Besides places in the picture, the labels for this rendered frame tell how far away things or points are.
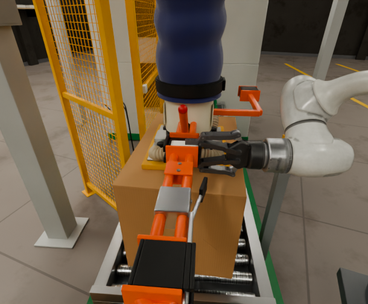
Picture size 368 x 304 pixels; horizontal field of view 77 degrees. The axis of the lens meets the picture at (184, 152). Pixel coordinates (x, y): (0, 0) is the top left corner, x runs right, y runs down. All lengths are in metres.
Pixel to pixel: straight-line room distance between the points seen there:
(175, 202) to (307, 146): 0.35
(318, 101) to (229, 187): 0.32
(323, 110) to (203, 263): 0.63
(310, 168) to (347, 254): 1.63
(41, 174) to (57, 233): 0.56
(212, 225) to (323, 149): 0.38
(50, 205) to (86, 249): 0.42
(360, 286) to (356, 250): 1.24
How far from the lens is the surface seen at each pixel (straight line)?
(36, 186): 1.84
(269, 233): 1.62
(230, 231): 0.79
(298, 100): 0.68
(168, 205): 0.43
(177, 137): 0.65
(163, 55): 0.74
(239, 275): 1.16
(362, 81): 0.66
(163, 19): 0.73
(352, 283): 1.05
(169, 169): 0.52
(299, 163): 0.62
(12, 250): 2.28
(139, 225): 0.83
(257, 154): 0.59
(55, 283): 1.94
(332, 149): 0.64
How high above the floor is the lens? 1.52
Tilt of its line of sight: 31 degrees down
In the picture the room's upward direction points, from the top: straight up
